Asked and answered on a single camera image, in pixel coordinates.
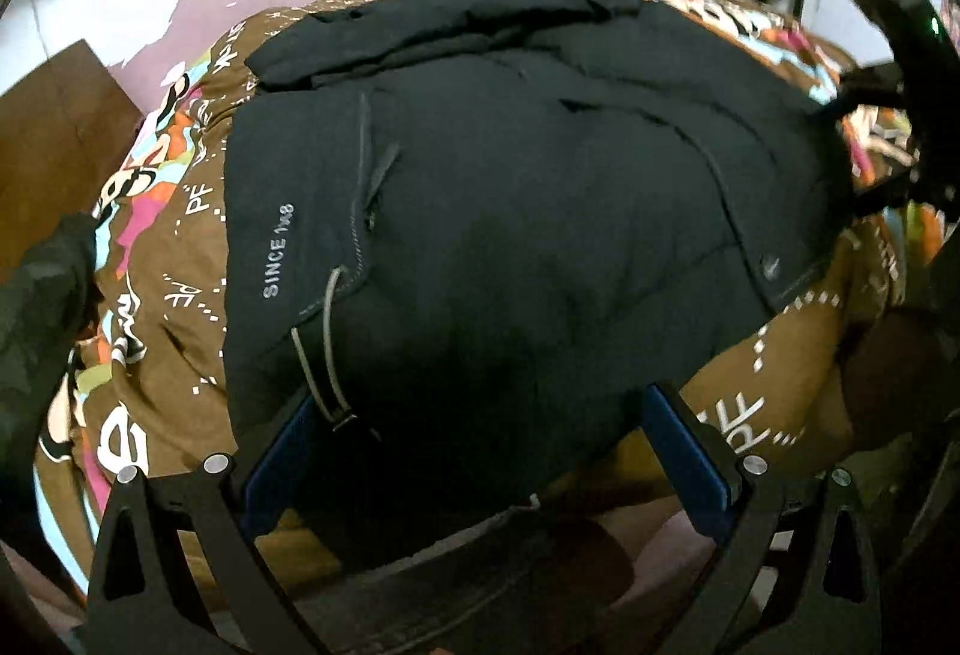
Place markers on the black jacket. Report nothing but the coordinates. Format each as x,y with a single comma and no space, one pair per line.
525,227

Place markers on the dark green jacket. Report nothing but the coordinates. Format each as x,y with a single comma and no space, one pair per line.
37,340

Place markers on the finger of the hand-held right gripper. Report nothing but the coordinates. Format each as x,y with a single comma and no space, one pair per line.
870,89
889,190

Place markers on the pink bed sheet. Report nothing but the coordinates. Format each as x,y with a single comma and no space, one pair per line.
660,557

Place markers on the brown printed blanket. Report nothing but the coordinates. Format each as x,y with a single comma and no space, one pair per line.
165,295

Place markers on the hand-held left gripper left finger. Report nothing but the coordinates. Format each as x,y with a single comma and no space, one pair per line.
274,467

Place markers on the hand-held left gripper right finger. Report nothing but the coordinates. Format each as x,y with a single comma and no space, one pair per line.
686,460

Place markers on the wooden headboard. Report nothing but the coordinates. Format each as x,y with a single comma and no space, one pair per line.
52,160

